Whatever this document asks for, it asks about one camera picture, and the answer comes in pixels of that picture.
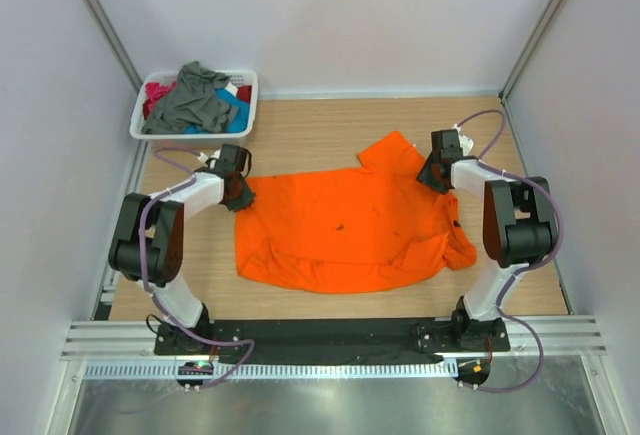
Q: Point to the slotted white cable duct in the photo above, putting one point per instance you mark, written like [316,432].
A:
[194,370]

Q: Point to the aluminium front rail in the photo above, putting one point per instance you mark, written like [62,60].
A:
[559,334]

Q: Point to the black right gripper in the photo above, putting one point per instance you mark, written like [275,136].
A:
[425,176]

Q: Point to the orange t shirt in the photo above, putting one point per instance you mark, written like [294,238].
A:
[362,229]

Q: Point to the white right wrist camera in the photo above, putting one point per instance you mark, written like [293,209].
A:
[466,143]

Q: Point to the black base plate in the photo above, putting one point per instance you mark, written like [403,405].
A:
[373,341]

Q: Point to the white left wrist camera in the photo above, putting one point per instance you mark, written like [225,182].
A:
[208,159]

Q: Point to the white plastic laundry basket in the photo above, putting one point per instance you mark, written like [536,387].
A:
[244,77]

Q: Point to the pink t shirt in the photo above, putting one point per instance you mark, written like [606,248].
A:
[155,91]

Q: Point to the white garment in basket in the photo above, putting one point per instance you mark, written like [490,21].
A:
[231,88]

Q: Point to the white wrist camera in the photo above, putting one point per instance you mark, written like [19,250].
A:
[466,143]
[208,159]

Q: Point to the dark red t shirt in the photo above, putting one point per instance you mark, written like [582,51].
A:
[244,93]

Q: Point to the grey t shirt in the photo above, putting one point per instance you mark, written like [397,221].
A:
[193,102]

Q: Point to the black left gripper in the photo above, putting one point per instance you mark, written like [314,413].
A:
[246,199]

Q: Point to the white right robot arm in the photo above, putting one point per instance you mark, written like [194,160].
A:
[520,229]

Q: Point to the blue t shirt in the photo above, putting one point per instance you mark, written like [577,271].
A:
[237,115]

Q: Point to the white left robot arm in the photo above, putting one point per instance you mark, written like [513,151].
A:
[147,247]

